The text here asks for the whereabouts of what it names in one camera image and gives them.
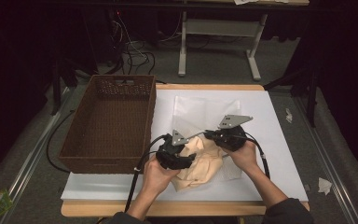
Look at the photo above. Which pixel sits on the black stand leg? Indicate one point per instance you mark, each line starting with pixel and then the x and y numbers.
pixel 312 93
pixel 56 87

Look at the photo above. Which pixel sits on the metal floor rail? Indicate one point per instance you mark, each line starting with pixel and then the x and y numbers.
pixel 34 155
pixel 326 161

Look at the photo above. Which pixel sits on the dark jacket sleeve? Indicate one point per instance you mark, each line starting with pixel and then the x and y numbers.
pixel 126 218
pixel 289 213

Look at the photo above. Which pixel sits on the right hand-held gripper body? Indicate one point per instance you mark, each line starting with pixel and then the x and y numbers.
pixel 230 138

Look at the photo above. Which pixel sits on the white table cover sheet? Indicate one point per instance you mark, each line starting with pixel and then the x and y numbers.
pixel 279 149

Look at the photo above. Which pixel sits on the beige garment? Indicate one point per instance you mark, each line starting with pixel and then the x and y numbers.
pixel 203 161

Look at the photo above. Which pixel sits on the white paper scrap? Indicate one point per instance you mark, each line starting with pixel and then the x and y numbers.
pixel 289 115
pixel 324 186

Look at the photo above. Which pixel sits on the brown woven basket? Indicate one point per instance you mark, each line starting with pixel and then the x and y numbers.
pixel 112 124

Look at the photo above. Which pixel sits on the wooden table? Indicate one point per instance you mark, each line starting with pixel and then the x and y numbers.
pixel 199 208

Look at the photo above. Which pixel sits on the person's right hand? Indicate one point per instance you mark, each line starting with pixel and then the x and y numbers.
pixel 244 157

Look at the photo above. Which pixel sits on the person's left hand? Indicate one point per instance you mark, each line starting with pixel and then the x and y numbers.
pixel 157 177

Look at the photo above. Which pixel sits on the white metal desk frame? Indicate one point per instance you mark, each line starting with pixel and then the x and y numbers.
pixel 220 28

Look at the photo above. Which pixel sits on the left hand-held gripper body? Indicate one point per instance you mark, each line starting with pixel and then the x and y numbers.
pixel 169 149

